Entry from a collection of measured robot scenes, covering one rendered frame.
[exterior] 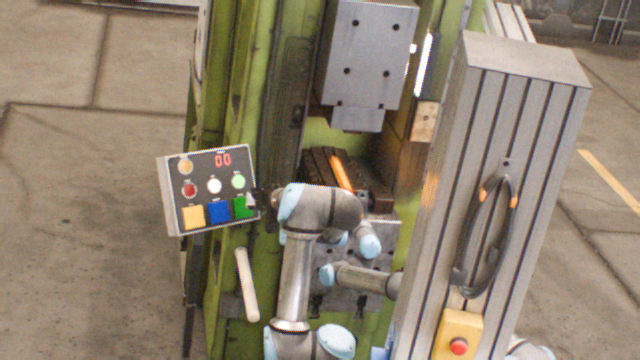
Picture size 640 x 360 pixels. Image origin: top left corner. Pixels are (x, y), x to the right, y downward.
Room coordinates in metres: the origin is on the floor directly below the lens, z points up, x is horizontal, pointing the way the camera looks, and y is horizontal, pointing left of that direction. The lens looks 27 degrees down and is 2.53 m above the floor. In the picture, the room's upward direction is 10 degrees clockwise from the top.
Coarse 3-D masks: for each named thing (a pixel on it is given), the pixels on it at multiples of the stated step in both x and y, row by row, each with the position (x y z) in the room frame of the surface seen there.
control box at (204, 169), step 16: (160, 160) 2.61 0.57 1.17; (176, 160) 2.61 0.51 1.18; (192, 160) 2.64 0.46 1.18; (208, 160) 2.68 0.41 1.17; (224, 160) 2.72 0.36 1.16; (240, 160) 2.76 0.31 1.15; (160, 176) 2.61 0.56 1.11; (176, 176) 2.58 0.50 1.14; (192, 176) 2.62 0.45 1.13; (208, 176) 2.65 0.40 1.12; (224, 176) 2.69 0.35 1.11; (176, 192) 2.55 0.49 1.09; (208, 192) 2.63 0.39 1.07; (224, 192) 2.66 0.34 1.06; (240, 192) 2.70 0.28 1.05; (176, 208) 2.53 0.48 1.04; (176, 224) 2.50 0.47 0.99; (208, 224) 2.57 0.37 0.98; (224, 224) 2.61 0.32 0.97
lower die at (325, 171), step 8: (304, 152) 3.29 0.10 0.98; (312, 152) 3.29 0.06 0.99; (320, 152) 3.30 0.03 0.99; (336, 152) 3.30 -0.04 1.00; (344, 152) 3.33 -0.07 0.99; (304, 160) 3.21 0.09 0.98; (312, 160) 3.22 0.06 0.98; (320, 160) 3.22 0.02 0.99; (328, 160) 3.22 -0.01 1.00; (344, 160) 3.25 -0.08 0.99; (312, 168) 3.15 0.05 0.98; (320, 168) 3.14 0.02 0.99; (328, 168) 3.15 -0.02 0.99; (344, 168) 3.17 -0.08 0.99; (320, 176) 3.09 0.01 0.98; (328, 176) 3.08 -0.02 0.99; (336, 176) 3.07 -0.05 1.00; (352, 176) 3.12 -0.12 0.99; (328, 184) 3.01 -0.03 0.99; (336, 184) 3.02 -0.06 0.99; (352, 184) 3.04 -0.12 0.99; (360, 184) 3.06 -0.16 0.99
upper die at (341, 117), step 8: (312, 88) 3.28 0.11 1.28; (320, 104) 3.10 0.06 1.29; (328, 112) 2.97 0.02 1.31; (336, 112) 2.92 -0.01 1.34; (344, 112) 2.93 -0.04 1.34; (352, 112) 2.94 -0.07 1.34; (360, 112) 2.94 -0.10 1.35; (368, 112) 2.95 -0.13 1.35; (376, 112) 2.96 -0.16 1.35; (384, 112) 2.97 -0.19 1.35; (328, 120) 2.95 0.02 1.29; (336, 120) 2.92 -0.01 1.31; (344, 120) 2.93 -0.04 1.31; (352, 120) 2.94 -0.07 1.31; (360, 120) 2.95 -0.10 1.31; (368, 120) 2.95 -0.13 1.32; (376, 120) 2.96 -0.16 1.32; (336, 128) 2.92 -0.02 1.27; (344, 128) 2.93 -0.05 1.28; (352, 128) 2.94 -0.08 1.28; (360, 128) 2.95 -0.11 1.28; (368, 128) 2.96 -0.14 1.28; (376, 128) 2.96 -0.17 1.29
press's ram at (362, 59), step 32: (352, 0) 2.92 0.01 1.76; (384, 0) 3.00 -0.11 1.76; (320, 32) 3.08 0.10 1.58; (352, 32) 2.92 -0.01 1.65; (384, 32) 2.95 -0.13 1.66; (320, 64) 3.00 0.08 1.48; (352, 64) 2.93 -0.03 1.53; (384, 64) 2.96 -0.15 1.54; (320, 96) 2.93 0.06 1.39; (352, 96) 2.93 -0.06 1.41; (384, 96) 2.97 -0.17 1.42
